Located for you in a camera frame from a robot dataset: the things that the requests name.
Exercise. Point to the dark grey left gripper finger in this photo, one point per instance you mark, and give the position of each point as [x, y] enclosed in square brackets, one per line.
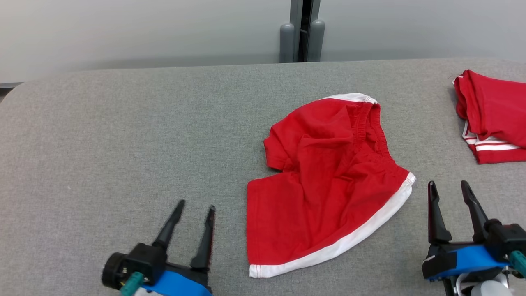
[169, 230]
[205, 246]

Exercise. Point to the grey rounded post bumper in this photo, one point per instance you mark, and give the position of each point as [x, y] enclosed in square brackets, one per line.
[287, 43]
[317, 41]

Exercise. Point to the red shorts with white trim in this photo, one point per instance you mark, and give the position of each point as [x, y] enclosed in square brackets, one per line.
[320, 185]

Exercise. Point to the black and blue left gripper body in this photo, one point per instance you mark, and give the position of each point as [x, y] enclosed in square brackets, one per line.
[181, 285]

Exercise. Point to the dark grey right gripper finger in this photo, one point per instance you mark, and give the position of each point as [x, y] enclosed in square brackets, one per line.
[437, 222]
[476, 218]

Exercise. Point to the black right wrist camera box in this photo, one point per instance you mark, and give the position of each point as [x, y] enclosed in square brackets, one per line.
[507, 236]

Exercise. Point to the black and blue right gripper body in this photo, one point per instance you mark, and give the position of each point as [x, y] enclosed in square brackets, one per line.
[468, 259]

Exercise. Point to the red basketball jersey white sleeves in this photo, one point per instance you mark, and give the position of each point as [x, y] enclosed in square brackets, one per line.
[493, 111]

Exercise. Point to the grey metal partition post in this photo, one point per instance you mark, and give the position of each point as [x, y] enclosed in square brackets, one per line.
[296, 12]

